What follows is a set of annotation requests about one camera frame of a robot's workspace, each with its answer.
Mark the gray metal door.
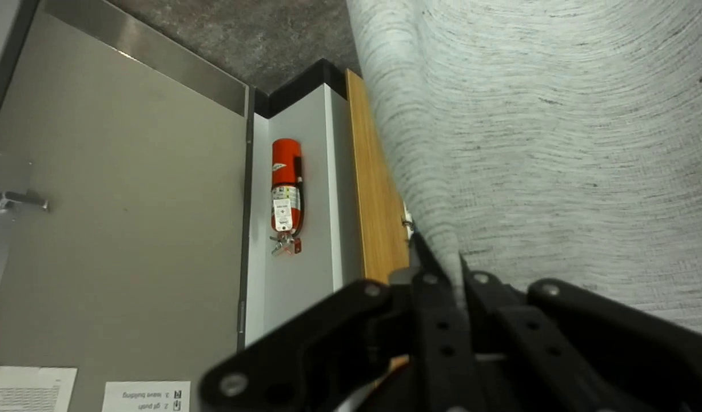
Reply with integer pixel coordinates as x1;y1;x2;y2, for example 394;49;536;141
0;0;254;412

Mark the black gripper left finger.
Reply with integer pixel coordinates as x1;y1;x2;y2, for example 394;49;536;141
199;227;488;412

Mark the silver door handle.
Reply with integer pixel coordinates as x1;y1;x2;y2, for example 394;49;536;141
0;190;55;217

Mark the red fire extinguisher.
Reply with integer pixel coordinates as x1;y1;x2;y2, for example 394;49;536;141
268;136;307;259

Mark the wooden door panel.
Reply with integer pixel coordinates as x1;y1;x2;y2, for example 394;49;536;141
344;69;415;286

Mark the gray fabric curtain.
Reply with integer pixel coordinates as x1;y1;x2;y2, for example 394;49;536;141
344;0;702;342

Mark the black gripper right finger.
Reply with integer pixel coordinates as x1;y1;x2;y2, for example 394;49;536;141
457;251;702;412

